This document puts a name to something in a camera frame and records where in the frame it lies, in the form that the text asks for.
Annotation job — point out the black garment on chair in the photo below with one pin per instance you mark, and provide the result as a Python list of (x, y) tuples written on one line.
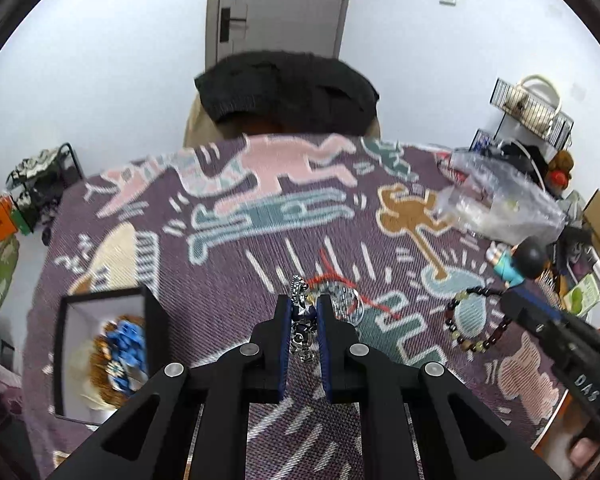
[(287, 92)]

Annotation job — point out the cartoon boy figurine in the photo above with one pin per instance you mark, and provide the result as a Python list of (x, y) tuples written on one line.
[(515, 265)]

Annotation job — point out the tan chair back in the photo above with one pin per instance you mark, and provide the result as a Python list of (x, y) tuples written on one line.
[(201, 129)]

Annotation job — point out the clear plastic bag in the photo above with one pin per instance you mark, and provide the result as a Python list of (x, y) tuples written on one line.
[(496, 201)]

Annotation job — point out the black metal shoe rack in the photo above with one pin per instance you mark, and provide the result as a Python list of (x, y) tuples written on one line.
[(36, 186)]

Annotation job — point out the black wire basket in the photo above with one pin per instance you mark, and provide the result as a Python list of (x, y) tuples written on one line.
[(535, 103)]

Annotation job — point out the orange box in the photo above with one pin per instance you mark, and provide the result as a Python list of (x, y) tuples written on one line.
[(7, 225)]

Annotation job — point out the person right hand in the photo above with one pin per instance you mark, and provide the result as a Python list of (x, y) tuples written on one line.
[(570, 445)]

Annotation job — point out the black jewelry box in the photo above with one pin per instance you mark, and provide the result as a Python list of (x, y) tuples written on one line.
[(107, 345)]

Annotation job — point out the green leaf rug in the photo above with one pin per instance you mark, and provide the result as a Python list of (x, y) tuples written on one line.
[(9, 254)]

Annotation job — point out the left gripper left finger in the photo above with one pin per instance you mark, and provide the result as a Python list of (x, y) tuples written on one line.
[(190, 422)]

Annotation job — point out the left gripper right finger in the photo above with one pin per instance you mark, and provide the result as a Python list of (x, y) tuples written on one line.
[(417, 422)]

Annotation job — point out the black door handle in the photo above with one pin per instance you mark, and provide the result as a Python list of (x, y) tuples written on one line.
[(227, 20)]

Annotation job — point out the silver astronaut keychain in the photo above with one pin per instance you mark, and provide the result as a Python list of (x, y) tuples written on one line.
[(303, 320)]

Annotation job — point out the green snack packet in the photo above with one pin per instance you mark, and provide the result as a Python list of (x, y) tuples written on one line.
[(583, 297)]

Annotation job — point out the grey door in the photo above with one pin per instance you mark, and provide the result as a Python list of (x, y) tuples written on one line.
[(314, 26)]

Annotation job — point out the purple patterned woven blanket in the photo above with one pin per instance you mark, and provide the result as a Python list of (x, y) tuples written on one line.
[(286, 207)]

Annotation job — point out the orange plush toy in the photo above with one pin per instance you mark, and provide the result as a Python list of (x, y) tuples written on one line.
[(559, 170)]

